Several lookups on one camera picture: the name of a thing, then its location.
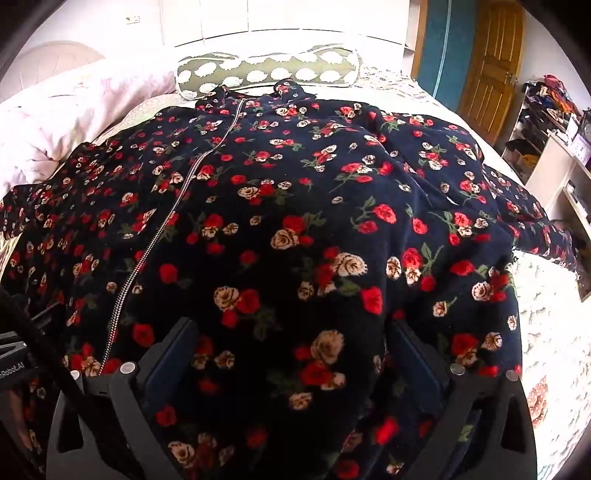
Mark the pile of colourful clothes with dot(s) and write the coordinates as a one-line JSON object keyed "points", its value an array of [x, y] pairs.
{"points": [[554, 94]]}

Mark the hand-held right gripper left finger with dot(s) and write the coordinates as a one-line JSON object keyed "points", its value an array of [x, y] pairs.
{"points": [[173, 355]]}

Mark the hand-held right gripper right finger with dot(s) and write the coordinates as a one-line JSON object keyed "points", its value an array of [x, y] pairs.
{"points": [[415, 357]]}

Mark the pink floral blanket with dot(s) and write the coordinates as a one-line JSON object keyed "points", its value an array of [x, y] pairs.
{"points": [[69, 110]]}

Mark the pink round headboard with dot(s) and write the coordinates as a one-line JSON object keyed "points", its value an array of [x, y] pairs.
{"points": [[55, 55]]}

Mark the teal wall panel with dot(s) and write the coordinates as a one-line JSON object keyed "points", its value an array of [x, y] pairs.
{"points": [[445, 46]]}

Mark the dark floral zip-up garment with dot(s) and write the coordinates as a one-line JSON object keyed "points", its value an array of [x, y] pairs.
{"points": [[286, 194]]}

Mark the wooden door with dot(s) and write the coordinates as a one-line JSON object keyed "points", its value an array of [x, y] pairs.
{"points": [[494, 69]]}

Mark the patterned bed quilt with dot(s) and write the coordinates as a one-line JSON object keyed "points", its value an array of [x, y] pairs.
{"points": [[549, 332]]}

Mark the white shelf unit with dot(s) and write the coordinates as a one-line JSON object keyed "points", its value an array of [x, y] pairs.
{"points": [[561, 170]]}

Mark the green hedgehog print pillow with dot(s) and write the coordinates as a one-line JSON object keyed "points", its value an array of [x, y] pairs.
{"points": [[277, 69]]}

